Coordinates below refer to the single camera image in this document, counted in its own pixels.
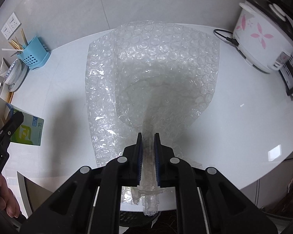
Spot person's left hand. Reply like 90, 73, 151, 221
0, 174, 21, 218

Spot grey ceramic plate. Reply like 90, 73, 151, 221
9, 63, 29, 92

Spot green white carton box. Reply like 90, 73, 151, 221
0, 97, 44, 146

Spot white wall socket left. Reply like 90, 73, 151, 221
1, 12, 21, 40

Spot black power cable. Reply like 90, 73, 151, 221
213, 28, 259, 70

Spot white plastic spoon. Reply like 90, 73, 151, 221
1, 48, 24, 53

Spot blue utensil holder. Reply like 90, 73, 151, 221
17, 36, 50, 70

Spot wooden cutting board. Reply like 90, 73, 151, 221
6, 92, 14, 104

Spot bubble wrap sheet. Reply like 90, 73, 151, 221
85, 20, 220, 216

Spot blue patterned ceramic bowl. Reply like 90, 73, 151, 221
4, 59, 21, 85

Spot wooden chopsticks bundle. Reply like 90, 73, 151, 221
8, 28, 29, 52

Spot white rice cooker pink flowers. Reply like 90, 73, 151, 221
233, 0, 293, 74

